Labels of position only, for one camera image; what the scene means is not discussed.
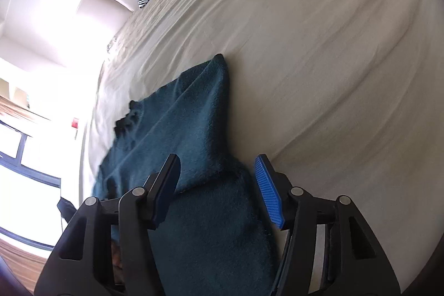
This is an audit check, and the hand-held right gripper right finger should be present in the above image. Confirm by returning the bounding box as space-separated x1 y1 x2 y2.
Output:
254 154 401 296

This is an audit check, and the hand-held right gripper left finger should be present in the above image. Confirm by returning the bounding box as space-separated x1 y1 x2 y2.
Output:
34 154 182 296

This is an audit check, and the dark teal knit sweater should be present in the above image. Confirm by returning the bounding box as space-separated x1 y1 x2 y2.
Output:
92 54 280 296

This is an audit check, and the beige curtain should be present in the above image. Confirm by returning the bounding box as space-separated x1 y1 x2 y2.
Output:
0 95 52 125

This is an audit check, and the bed with beige sheet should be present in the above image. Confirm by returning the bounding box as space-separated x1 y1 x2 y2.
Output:
81 0 444 296

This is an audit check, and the white wall shelf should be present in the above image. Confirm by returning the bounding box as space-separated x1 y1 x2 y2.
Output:
0 78 31 109

